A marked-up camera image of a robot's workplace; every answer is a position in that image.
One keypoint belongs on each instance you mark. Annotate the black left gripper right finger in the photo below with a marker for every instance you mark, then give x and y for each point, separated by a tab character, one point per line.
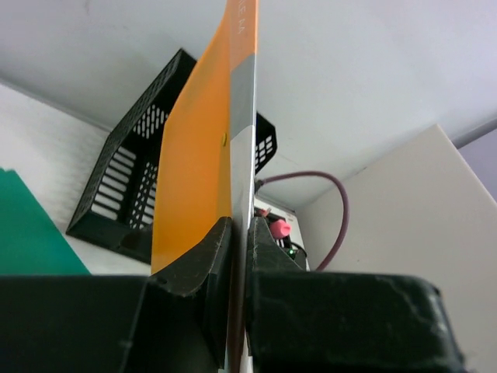
310	321

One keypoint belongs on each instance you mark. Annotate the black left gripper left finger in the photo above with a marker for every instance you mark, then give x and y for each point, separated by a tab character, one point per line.
172	321

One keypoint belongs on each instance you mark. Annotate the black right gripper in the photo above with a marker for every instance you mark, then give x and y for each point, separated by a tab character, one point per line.
295	251

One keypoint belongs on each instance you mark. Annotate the red clear pen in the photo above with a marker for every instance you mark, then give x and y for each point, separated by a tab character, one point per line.
265	213

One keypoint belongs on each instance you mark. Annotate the orange folder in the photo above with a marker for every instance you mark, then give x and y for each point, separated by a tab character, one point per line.
207	161

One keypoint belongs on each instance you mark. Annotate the black pen holder box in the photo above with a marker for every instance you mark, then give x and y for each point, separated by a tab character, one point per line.
272	220

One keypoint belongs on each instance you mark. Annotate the black mesh file organizer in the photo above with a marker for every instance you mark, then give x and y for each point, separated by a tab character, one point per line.
117	208

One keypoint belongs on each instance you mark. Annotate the green folder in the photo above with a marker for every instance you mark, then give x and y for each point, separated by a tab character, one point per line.
30	241

